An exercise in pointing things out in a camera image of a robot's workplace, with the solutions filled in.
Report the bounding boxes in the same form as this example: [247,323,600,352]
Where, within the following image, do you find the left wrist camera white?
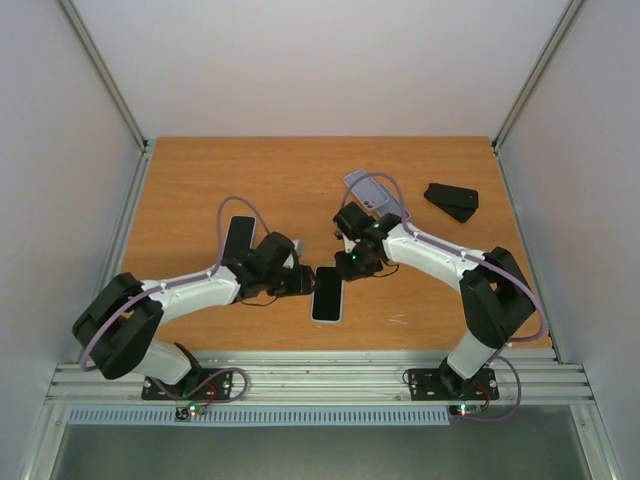
[292,239,304,256]

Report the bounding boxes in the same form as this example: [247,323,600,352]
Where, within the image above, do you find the aluminium rail frame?
[45,348,595,406]

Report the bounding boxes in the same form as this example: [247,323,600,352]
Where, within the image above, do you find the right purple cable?
[339,172,549,426]

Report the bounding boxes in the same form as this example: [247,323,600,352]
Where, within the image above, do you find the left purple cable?
[78,195,271,374]

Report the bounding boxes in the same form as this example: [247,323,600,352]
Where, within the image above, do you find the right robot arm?
[333,202,539,398]

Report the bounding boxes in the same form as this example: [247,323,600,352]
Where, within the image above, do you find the black phone case top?
[424,183,479,210]

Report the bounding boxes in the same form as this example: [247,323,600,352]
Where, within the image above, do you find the right controller board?
[449,403,487,418]

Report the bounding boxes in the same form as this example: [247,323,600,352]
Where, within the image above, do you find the base mount plate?
[402,367,500,401]
[141,368,234,402]

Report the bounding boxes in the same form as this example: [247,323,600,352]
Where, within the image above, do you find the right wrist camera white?
[334,228,356,254]

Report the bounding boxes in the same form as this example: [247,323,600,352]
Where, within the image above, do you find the light blue phone case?
[310,272,347,326]

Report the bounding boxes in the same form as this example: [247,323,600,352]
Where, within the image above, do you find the black phone green edge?
[223,216,256,262]

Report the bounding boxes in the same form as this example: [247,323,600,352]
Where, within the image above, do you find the left controller board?
[174,404,208,422]

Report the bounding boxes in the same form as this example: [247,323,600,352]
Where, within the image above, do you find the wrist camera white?
[292,239,304,256]
[334,228,356,254]

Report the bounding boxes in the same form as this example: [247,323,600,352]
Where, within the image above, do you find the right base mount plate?
[402,367,500,401]

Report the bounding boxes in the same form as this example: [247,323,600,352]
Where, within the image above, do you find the controller board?
[449,403,487,418]
[174,404,208,422]

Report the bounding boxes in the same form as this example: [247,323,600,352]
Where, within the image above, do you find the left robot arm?
[72,232,317,398]

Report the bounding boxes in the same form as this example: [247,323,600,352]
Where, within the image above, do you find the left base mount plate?
[141,368,234,402]

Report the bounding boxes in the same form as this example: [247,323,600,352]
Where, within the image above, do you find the lavender phone case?
[221,215,259,265]

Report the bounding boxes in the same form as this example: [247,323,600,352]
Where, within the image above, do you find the black phone white edge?
[311,266,345,323]

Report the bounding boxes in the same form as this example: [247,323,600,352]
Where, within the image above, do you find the grey slotted cable duct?
[67,405,450,427]

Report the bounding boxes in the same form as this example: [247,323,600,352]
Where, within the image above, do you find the purple cable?
[339,172,549,426]
[78,195,271,374]

